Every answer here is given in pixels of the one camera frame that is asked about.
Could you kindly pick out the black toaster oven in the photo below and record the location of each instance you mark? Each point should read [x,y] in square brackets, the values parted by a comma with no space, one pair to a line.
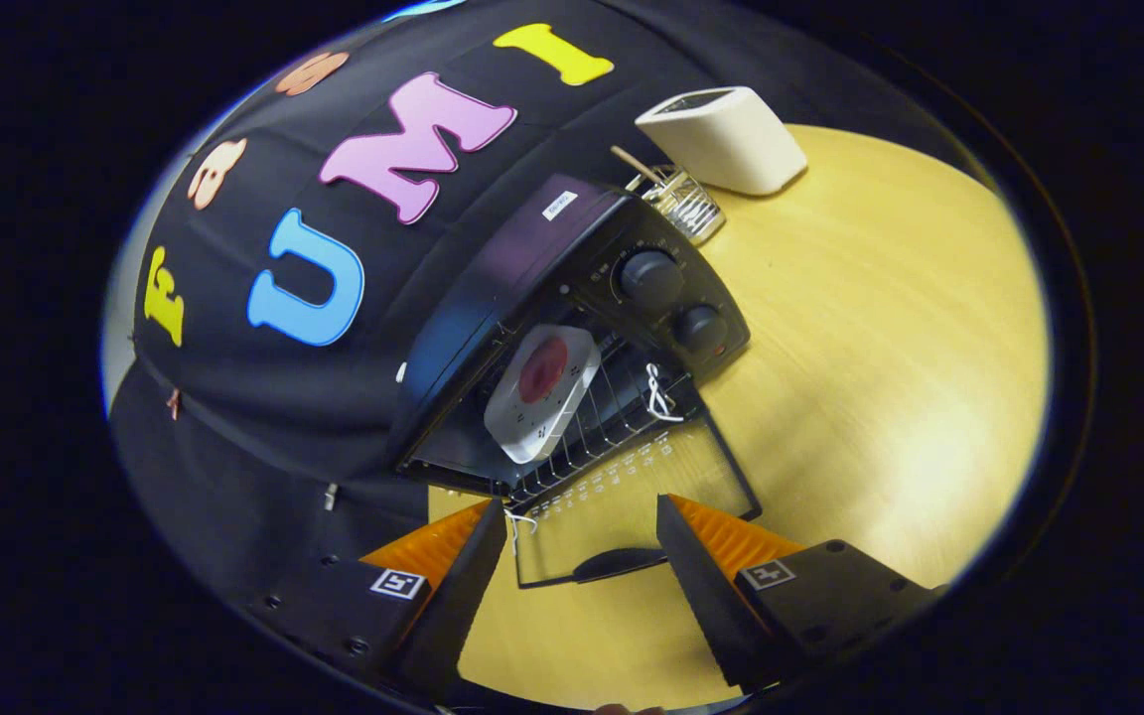
[493,288]

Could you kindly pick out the white toaster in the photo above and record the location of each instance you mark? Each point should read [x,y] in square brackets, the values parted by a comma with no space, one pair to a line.
[731,144]

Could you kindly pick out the pink ham slice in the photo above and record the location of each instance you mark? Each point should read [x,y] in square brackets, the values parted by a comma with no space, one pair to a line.
[543,369]

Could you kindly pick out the wooden stick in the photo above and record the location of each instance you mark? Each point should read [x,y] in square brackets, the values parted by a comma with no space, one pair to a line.
[637,164]

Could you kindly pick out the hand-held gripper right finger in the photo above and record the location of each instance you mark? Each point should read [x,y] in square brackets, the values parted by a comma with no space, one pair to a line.
[706,596]

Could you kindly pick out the white square plate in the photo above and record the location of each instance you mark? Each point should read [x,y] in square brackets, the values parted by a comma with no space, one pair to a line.
[542,429]

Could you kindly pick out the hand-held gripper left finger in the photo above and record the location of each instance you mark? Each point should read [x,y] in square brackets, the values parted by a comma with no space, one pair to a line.
[458,606]

